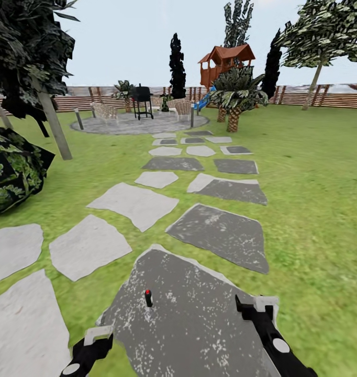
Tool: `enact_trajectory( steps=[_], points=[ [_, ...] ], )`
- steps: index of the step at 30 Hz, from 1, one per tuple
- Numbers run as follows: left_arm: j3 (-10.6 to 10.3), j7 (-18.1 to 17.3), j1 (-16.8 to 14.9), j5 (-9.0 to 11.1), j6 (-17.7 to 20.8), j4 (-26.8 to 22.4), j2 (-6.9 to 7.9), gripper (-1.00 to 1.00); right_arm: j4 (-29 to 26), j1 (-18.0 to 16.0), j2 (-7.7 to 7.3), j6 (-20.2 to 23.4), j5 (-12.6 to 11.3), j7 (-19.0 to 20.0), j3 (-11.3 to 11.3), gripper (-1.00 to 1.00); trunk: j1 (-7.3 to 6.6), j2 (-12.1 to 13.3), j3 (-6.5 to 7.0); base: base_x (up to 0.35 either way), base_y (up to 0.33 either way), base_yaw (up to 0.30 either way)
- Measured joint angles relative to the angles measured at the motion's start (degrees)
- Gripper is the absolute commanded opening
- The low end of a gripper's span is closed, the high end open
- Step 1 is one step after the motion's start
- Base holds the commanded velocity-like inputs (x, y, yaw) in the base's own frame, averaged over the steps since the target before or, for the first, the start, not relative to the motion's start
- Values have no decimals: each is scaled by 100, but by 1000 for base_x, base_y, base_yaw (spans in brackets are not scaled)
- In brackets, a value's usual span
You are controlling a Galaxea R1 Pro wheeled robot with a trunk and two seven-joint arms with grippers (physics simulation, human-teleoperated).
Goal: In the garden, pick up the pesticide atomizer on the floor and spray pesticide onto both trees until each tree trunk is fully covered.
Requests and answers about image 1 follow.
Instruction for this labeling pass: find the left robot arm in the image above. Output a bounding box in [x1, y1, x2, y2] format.
[60, 326, 114, 377]

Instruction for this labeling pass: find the pesticide atomizer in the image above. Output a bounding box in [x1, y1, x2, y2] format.
[144, 291, 153, 307]

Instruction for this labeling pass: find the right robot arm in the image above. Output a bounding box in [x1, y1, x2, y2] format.
[236, 295, 317, 377]

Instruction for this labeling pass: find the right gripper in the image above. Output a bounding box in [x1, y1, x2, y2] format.
[236, 300, 273, 329]

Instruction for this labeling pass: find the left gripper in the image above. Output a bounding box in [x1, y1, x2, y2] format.
[73, 334, 114, 362]

